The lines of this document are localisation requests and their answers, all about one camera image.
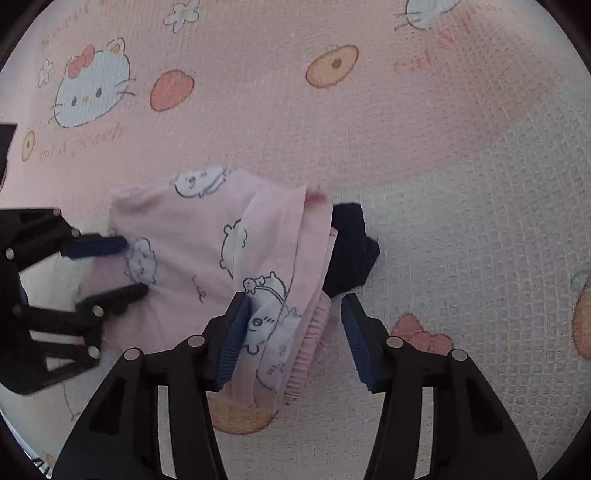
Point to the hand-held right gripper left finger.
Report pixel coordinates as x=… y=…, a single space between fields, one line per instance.
x=233 y=346

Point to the dark striped shorts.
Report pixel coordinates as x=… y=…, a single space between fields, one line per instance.
x=351 y=249

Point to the pink printed pants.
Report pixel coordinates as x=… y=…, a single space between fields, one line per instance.
x=194 y=217

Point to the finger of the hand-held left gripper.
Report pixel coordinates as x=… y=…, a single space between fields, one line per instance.
x=115 y=297
x=97 y=246

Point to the cat printed blanket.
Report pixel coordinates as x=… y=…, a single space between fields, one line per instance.
x=415 y=161

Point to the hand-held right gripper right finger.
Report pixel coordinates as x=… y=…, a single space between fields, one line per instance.
x=355 y=337

